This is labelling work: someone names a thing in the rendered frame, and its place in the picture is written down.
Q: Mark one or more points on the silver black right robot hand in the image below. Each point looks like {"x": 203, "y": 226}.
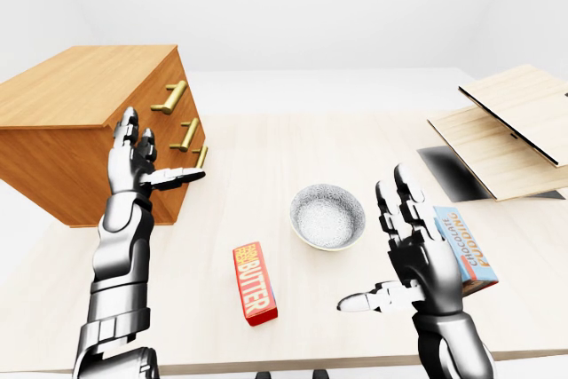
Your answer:
{"x": 426, "y": 263}

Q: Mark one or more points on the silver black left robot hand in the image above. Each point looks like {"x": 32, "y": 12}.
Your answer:
{"x": 126, "y": 166}

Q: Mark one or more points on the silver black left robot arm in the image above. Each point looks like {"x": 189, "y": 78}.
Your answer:
{"x": 117, "y": 263}

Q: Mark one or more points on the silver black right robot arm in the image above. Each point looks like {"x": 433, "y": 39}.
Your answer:
{"x": 448, "y": 343}

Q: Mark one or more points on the wooden cabinet drawer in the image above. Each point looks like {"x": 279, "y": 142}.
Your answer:
{"x": 168, "y": 69}
{"x": 168, "y": 136}
{"x": 179, "y": 195}

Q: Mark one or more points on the wooden cabinet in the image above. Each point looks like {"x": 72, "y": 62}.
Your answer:
{"x": 57, "y": 86}

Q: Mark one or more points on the patterned grey bowl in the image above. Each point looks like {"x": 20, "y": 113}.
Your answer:
{"x": 327, "y": 219}

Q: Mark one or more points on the blue chocolate pudding box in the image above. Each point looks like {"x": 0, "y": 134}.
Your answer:
{"x": 470, "y": 246}

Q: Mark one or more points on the pale wooden slat tray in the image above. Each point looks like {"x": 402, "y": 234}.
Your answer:
{"x": 501, "y": 161}

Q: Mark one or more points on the small dark shape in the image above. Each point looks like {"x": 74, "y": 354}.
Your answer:
{"x": 262, "y": 375}
{"x": 319, "y": 375}

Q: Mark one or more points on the red butter box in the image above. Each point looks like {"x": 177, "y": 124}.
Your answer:
{"x": 254, "y": 281}

